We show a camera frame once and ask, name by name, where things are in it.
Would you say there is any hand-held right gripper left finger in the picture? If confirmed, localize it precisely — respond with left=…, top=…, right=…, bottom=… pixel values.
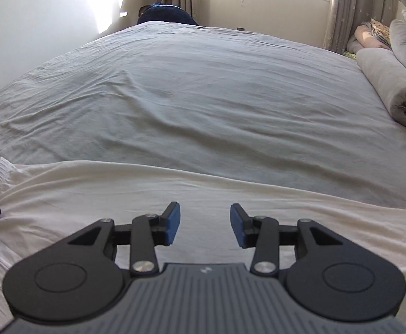
left=60, top=201, right=182, bottom=277

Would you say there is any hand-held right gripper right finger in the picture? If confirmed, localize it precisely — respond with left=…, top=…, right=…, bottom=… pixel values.
left=230, top=203, right=351, bottom=277

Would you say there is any white long-sleeved top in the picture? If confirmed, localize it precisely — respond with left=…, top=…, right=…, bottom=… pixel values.
left=0, top=156, right=406, bottom=331

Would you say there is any grey bed sheet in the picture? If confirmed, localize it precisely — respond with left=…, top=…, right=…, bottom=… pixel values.
left=0, top=20, right=406, bottom=216

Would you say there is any dark blue bag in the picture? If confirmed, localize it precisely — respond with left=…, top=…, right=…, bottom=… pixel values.
left=137, top=3, right=199, bottom=26

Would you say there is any pink and floral folded bedding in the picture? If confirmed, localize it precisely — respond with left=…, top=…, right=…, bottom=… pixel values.
left=345, top=19, right=393, bottom=58

